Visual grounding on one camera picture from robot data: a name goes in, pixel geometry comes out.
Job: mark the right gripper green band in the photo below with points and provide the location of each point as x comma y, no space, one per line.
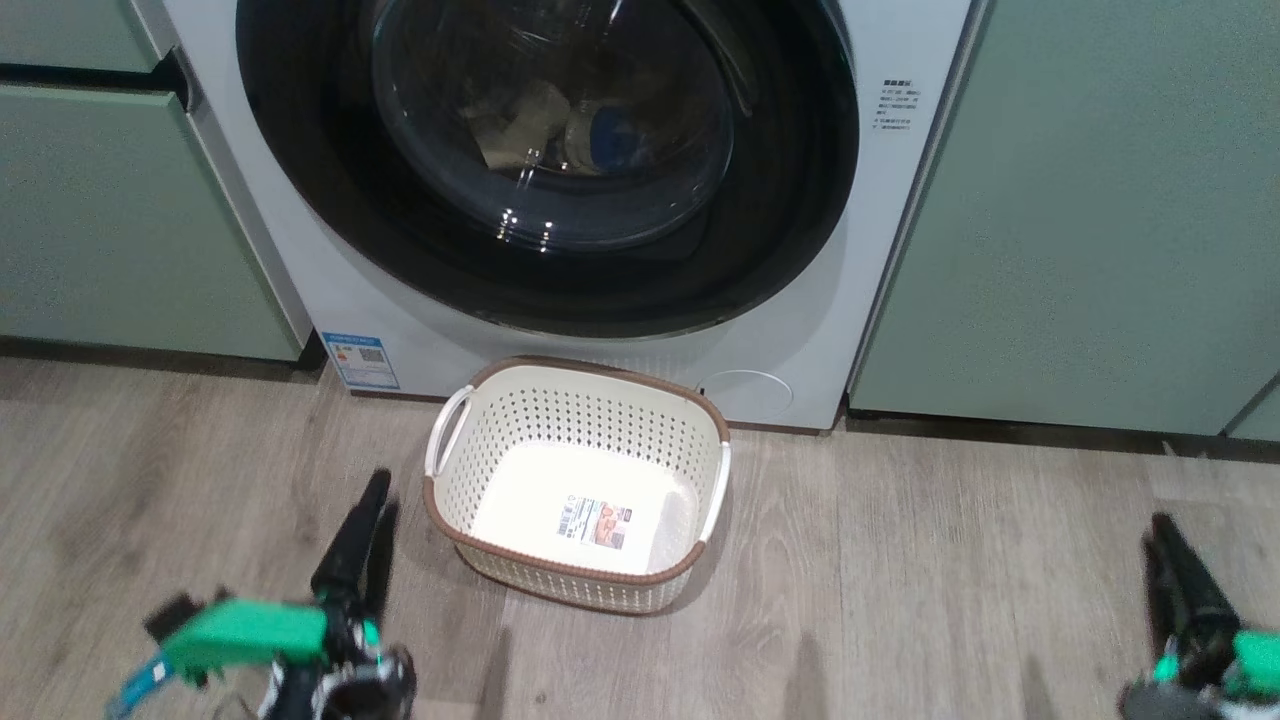
1258,662

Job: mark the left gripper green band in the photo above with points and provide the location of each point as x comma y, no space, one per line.
250,635

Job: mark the round washing machine door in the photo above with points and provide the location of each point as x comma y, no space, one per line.
300,150

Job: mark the beige cloth garment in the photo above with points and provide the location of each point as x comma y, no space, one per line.
520,125

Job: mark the cream and blue clothes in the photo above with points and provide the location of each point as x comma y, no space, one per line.
610,140

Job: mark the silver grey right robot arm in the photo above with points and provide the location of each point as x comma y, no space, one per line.
1160,702

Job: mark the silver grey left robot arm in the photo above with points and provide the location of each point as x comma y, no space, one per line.
350,690

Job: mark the printed food package label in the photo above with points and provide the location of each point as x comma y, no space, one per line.
596,520

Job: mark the cream perforated basket brown rim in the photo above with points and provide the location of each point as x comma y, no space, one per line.
580,400

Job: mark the white front-load washing machine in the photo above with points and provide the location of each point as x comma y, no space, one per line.
330,290

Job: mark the pale green cabinet door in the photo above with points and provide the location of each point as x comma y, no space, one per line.
110,220

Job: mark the blue white energy label sticker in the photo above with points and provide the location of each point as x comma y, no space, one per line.
362,362

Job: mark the narrow pale green cabinet panel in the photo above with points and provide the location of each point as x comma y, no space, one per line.
1260,420

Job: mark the large pale green cabinet panel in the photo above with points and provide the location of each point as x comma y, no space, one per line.
1080,220

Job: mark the round white filter cover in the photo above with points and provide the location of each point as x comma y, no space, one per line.
750,395

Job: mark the small printed text label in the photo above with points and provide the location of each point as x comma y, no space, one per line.
894,105

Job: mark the pale green cabinet drawer front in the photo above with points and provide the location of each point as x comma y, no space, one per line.
70,30

